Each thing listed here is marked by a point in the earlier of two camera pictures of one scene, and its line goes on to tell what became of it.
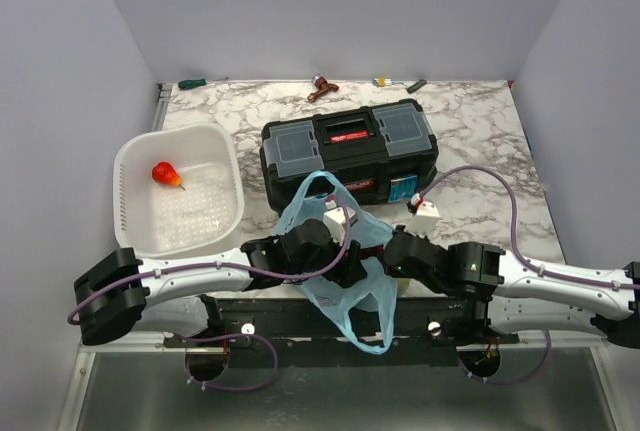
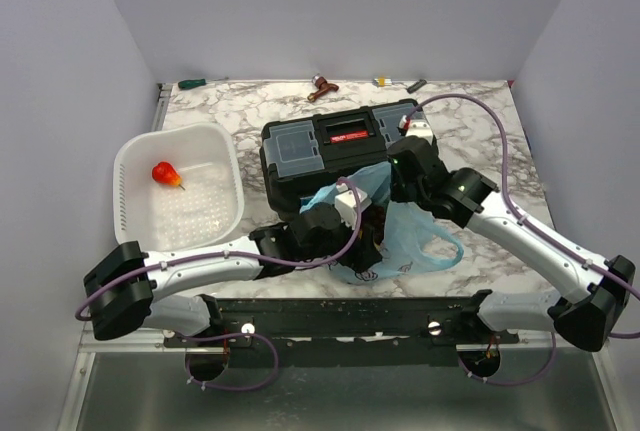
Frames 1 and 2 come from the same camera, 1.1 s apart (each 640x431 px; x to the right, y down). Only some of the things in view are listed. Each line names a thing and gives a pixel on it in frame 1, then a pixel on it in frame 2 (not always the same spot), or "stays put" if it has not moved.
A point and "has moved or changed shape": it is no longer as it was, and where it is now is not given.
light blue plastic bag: [366, 311] has moved or changed shape
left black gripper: [349, 269] → [362, 252]
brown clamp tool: [324, 86] stays put
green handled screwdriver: [196, 83] stays put
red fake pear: [164, 172] stays put
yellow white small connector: [382, 81] stays put
